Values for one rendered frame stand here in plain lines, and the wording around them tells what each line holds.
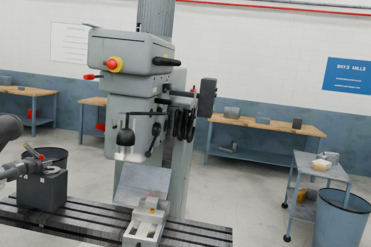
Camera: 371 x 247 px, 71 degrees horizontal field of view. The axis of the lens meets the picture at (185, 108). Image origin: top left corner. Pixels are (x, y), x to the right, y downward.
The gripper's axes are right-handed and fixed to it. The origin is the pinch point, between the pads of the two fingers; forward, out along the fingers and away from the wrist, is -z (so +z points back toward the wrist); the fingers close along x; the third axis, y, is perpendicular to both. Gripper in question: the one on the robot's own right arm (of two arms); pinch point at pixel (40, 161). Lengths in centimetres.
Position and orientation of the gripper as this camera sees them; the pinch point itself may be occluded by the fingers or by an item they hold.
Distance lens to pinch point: 159.9
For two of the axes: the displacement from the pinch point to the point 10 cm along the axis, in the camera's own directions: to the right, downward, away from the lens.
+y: -1.0, 9.8, 1.7
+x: -9.2, -1.6, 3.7
